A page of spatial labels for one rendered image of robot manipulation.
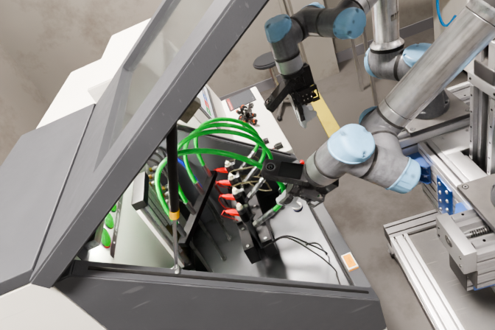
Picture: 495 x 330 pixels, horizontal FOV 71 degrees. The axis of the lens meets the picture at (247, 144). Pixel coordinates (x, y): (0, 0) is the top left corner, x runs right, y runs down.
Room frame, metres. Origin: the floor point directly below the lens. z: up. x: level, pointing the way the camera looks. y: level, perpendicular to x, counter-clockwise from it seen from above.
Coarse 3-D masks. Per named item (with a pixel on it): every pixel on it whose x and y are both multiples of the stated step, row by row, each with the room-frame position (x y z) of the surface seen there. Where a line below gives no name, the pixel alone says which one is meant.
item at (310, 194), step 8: (304, 168) 0.58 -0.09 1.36; (288, 184) 0.64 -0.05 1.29; (312, 184) 0.56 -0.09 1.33; (336, 184) 0.55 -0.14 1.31; (288, 192) 0.61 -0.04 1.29; (296, 192) 0.59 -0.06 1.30; (304, 192) 0.59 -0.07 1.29; (312, 192) 0.59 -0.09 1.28; (320, 192) 0.58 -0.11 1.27; (328, 192) 0.57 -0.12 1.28; (312, 200) 0.59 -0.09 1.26; (320, 200) 0.57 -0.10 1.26
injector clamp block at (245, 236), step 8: (248, 184) 1.07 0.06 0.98; (248, 192) 1.03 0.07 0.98; (256, 192) 1.08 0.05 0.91; (256, 200) 0.97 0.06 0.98; (256, 208) 0.93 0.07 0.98; (256, 216) 0.90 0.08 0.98; (264, 224) 0.84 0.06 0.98; (240, 232) 0.86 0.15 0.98; (248, 232) 0.84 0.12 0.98; (256, 232) 0.90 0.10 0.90; (264, 232) 0.81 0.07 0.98; (272, 232) 0.91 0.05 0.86; (248, 240) 0.81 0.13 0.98; (264, 240) 0.78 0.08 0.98; (272, 240) 0.78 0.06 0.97; (248, 248) 0.78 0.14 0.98; (256, 248) 0.80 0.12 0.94; (264, 248) 0.78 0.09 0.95; (272, 248) 0.78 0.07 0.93; (248, 256) 0.78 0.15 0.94; (256, 256) 0.78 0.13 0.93
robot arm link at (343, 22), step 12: (348, 0) 0.86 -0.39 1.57; (360, 0) 0.85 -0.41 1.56; (372, 0) 0.86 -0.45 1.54; (324, 12) 0.89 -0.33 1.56; (336, 12) 0.85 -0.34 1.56; (348, 12) 0.82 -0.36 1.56; (360, 12) 0.82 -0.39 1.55; (324, 24) 0.87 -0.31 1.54; (336, 24) 0.83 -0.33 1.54; (348, 24) 0.80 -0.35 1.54; (360, 24) 0.81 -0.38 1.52; (324, 36) 0.88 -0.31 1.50; (336, 36) 0.84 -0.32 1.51; (348, 36) 0.81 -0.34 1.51
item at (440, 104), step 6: (444, 90) 0.95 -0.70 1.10; (438, 96) 0.93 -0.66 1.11; (444, 96) 0.94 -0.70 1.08; (432, 102) 0.93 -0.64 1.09; (438, 102) 0.92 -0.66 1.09; (444, 102) 0.92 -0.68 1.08; (426, 108) 0.93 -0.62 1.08; (432, 108) 0.92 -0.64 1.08; (438, 108) 0.92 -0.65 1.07; (444, 108) 0.91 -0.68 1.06; (420, 114) 0.94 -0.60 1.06; (426, 114) 0.92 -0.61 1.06; (432, 114) 0.92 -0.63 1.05; (438, 114) 0.91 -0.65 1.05
